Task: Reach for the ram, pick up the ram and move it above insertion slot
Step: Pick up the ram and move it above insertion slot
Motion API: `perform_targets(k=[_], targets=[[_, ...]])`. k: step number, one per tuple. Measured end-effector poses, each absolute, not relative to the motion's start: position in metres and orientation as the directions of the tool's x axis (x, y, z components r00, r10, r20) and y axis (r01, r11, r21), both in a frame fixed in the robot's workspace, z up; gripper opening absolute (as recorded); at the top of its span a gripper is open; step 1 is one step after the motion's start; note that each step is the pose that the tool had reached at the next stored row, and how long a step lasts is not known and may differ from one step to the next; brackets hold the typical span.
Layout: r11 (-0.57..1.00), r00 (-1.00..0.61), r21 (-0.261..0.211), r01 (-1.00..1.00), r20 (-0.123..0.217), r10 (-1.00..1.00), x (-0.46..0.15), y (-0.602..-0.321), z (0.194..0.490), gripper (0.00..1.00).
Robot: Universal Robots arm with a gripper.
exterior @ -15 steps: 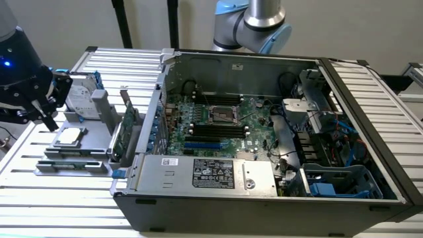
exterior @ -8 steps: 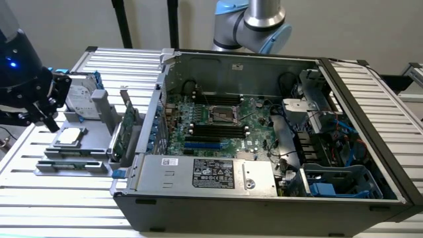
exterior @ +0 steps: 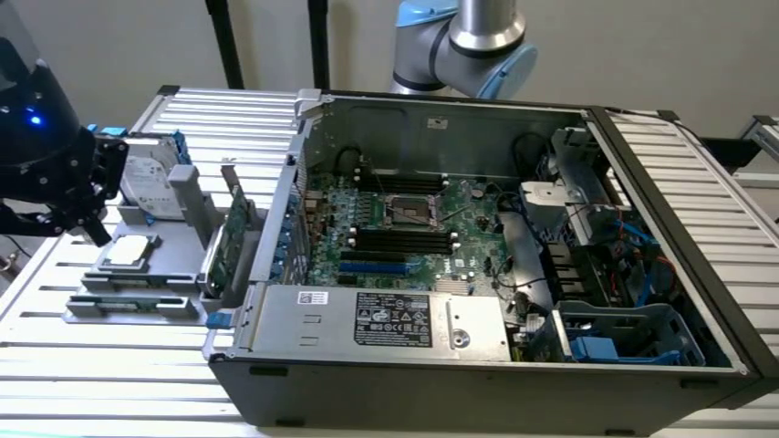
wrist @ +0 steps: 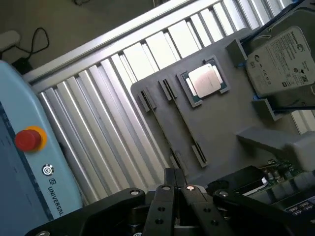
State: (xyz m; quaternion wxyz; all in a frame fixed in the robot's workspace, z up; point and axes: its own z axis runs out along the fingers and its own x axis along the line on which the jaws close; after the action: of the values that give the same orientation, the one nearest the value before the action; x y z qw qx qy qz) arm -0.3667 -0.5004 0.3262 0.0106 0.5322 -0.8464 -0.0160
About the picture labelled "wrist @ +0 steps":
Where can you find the computer motherboard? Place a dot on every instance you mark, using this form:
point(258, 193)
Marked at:
point(246, 179)

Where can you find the black power adapter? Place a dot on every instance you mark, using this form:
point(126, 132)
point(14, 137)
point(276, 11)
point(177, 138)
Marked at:
point(22, 65)

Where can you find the light blue teach pendant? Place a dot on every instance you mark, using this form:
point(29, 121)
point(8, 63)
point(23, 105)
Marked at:
point(24, 103)

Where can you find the grey parts rack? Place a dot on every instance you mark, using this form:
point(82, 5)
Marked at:
point(216, 127)

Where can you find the white plastic object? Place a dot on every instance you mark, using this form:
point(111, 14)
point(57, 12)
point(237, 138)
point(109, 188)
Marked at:
point(8, 39)

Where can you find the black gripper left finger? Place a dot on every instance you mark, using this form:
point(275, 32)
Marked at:
point(161, 211)

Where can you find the red emergency stop button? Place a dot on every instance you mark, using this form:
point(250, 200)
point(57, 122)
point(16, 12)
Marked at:
point(25, 140)

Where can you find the hard disk with white label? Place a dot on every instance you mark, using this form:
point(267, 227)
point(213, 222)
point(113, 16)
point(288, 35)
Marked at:
point(280, 64)

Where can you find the silver CPU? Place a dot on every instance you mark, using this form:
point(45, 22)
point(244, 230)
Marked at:
point(206, 79)

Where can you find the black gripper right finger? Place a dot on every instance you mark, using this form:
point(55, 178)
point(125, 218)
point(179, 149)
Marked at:
point(197, 209)

